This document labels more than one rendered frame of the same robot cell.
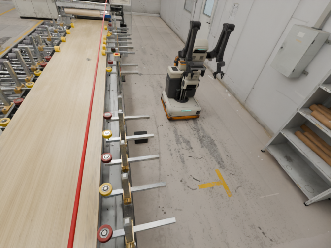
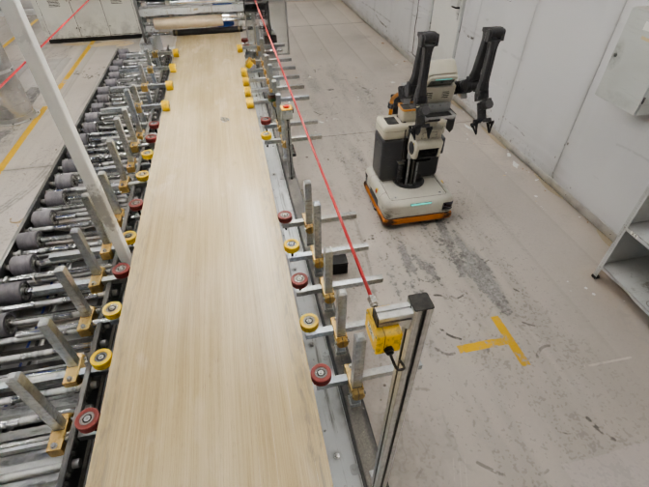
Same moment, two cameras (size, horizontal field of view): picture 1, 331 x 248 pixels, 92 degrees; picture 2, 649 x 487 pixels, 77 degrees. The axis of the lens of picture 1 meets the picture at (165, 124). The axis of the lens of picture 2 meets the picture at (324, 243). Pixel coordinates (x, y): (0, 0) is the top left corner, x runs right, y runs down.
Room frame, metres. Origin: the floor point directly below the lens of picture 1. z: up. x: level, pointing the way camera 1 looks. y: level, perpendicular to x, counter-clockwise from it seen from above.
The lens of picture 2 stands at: (-0.61, 0.11, 2.29)
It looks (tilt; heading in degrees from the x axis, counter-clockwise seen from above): 42 degrees down; 8
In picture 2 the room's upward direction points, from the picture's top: straight up
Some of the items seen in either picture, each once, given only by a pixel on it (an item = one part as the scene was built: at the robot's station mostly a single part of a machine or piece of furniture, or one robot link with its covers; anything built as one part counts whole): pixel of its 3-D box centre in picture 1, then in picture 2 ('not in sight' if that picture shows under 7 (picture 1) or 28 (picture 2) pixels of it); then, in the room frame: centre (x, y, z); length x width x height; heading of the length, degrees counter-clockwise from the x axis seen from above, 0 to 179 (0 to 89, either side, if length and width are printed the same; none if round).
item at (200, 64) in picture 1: (195, 69); (435, 118); (2.30, -0.31, 0.99); 0.28 x 0.16 x 0.22; 109
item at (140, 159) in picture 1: (133, 160); (340, 285); (0.74, 0.22, 0.81); 0.43 x 0.03 x 0.04; 110
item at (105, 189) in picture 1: (106, 191); (309, 328); (0.44, 0.32, 0.85); 0.08 x 0.08 x 0.11
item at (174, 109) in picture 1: (180, 103); (406, 190); (2.57, -0.22, 0.16); 0.67 x 0.64 x 0.25; 19
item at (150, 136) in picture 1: (130, 138); (328, 252); (0.98, 0.30, 0.80); 0.43 x 0.03 x 0.04; 110
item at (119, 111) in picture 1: (122, 132); (317, 241); (0.92, 0.35, 0.94); 0.04 x 0.04 x 0.48; 20
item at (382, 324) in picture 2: not in sight; (379, 421); (-0.10, 0.03, 1.20); 0.15 x 0.12 x 1.00; 20
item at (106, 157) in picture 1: (107, 160); (299, 285); (0.67, 0.41, 0.85); 0.08 x 0.08 x 0.11
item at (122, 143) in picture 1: (124, 161); (327, 285); (0.68, 0.27, 0.87); 0.04 x 0.04 x 0.48; 20
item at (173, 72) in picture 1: (182, 81); (409, 144); (2.66, -0.19, 0.59); 0.55 x 0.34 x 0.83; 109
